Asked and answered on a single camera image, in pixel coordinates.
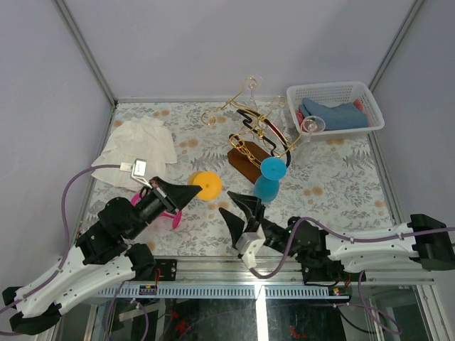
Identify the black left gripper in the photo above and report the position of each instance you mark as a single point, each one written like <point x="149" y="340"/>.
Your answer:
<point x="178" y="196"/>

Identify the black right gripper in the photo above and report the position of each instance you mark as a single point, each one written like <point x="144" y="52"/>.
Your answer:
<point x="252" y="204"/>

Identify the pink plastic wine glass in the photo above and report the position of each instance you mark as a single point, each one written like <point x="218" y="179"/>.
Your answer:
<point x="175" y="218"/>

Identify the yellow plastic goblet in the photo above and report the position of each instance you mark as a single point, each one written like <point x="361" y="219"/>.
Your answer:
<point x="210" y="183"/>

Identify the blue plastic wine glass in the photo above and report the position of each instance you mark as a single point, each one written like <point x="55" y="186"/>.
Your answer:
<point x="266" y="187"/>

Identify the gold wire wine glass rack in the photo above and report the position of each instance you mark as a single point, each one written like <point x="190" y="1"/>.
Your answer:
<point x="257" y="139"/>

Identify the ribbed clear wine glass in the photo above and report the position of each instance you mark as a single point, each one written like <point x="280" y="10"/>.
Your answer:
<point x="252" y="83"/>

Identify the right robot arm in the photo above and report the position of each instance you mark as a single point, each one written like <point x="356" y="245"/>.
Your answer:
<point x="329" y="256"/>

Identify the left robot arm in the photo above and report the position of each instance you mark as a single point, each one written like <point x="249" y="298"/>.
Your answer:
<point x="102" y="256"/>

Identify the white cloth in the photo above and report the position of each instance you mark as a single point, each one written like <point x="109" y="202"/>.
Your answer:
<point x="143" y="138"/>

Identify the white plastic basket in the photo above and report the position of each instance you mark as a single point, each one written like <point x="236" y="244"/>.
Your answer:
<point x="332" y="94"/>

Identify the blue cloth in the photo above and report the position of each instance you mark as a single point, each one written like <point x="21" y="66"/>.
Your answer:
<point x="341" y="115"/>

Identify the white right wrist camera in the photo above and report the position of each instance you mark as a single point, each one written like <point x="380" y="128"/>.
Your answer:
<point x="248" y="245"/>

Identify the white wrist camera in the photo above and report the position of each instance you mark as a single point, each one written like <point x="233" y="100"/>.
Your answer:
<point x="137" y="171"/>
<point x="248" y="245"/>

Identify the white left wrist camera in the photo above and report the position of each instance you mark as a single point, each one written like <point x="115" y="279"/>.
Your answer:
<point x="137" y="171"/>

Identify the aluminium mounting rail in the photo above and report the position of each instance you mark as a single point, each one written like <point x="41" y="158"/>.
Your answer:
<point x="230" y="269"/>

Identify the slotted cable duct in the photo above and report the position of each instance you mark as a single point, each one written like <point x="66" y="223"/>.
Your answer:
<point x="221" y="291"/>

